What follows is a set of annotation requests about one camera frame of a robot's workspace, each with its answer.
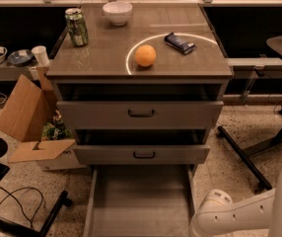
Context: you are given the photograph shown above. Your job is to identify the green snack bags in box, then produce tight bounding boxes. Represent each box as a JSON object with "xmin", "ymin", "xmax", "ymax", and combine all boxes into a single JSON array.
[{"xmin": 41, "ymin": 110, "xmax": 73, "ymax": 140}]

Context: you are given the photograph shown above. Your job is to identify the grey drawer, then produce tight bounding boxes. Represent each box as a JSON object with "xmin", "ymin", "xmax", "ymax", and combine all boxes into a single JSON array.
[
  {"xmin": 83, "ymin": 165, "xmax": 195, "ymax": 237},
  {"xmin": 74, "ymin": 129, "xmax": 210, "ymax": 165},
  {"xmin": 58, "ymin": 84, "xmax": 223, "ymax": 129}
]

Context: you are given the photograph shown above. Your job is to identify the white bowl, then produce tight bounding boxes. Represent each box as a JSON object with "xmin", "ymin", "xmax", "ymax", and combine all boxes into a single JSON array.
[{"xmin": 103, "ymin": 1, "xmax": 133, "ymax": 26}]

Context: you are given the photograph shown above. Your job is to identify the open cardboard box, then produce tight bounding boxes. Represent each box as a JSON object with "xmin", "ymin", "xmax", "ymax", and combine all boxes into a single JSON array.
[{"xmin": 0, "ymin": 67, "xmax": 84, "ymax": 171}]

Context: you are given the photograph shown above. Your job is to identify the grey side shelf right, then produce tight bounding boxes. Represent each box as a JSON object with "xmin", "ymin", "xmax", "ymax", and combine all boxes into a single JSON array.
[{"xmin": 227, "ymin": 57, "xmax": 282, "ymax": 70}]

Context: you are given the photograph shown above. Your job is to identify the grey drawer cabinet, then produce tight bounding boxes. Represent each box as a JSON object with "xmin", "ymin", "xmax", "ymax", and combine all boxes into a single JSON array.
[{"xmin": 45, "ymin": 3, "xmax": 235, "ymax": 170}]

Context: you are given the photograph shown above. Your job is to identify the grey bottom drawer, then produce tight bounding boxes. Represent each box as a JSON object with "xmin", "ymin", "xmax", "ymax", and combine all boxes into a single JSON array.
[{"xmin": 83, "ymin": 165, "xmax": 195, "ymax": 237}]

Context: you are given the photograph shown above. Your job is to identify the green soda can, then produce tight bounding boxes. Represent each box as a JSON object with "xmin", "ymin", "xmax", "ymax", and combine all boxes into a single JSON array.
[{"xmin": 65, "ymin": 8, "xmax": 88, "ymax": 46}]

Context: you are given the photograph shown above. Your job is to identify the grey side shelf left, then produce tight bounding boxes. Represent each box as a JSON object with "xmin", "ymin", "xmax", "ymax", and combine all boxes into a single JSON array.
[{"xmin": 0, "ymin": 61, "xmax": 40, "ymax": 81}]

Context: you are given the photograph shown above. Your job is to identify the orange fruit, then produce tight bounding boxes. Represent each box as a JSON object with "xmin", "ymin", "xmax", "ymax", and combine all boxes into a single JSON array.
[{"xmin": 134, "ymin": 44, "xmax": 157, "ymax": 67}]

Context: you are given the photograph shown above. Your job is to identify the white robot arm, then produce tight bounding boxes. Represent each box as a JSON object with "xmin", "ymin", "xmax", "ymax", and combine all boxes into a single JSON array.
[{"xmin": 189, "ymin": 171, "xmax": 282, "ymax": 237}]

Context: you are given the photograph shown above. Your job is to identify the black stand right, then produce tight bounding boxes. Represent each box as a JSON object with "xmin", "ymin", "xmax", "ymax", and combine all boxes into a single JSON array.
[{"xmin": 218, "ymin": 36, "xmax": 282, "ymax": 191}]

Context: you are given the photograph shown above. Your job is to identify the dark blue snack bar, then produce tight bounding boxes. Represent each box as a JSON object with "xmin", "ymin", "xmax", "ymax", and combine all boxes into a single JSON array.
[{"xmin": 164, "ymin": 33, "xmax": 196, "ymax": 55}]

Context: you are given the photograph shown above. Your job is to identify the grey top drawer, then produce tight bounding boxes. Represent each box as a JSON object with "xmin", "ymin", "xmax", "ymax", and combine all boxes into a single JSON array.
[{"xmin": 58, "ymin": 84, "xmax": 223, "ymax": 129}]

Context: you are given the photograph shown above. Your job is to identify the white paper cup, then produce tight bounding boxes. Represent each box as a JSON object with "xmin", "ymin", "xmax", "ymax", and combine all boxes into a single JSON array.
[{"xmin": 32, "ymin": 45, "xmax": 49, "ymax": 67}]

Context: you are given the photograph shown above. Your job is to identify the grey middle drawer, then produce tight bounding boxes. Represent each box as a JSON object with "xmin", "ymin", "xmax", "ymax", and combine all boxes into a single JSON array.
[{"xmin": 74, "ymin": 129, "xmax": 210, "ymax": 165}]

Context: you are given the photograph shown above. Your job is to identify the black cable on floor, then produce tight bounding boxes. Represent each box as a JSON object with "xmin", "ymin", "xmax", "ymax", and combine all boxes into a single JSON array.
[{"xmin": 0, "ymin": 185, "xmax": 46, "ymax": 237}]

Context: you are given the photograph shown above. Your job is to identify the grey side shelf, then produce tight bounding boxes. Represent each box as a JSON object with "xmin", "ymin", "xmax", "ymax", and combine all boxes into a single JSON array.
[
  {"xmin": 0, "ymin": 61, "xmax": 40, "ymax": 81},
  {"xmin": 227, "ymin": 57, "xmax": 282, "ymax": 70}
]

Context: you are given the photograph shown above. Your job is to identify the blue patterned bowl right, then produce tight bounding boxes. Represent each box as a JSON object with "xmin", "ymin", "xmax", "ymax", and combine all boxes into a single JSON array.
[{"xmin": 7, "ymin": 49, "xmax": 34, "ymax": 66}]

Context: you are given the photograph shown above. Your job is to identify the black chair left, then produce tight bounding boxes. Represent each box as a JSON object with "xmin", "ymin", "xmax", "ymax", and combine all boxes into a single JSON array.
[{"xmin": 0, "ymin": 138, "xmax": 72, "ymax": 237}]

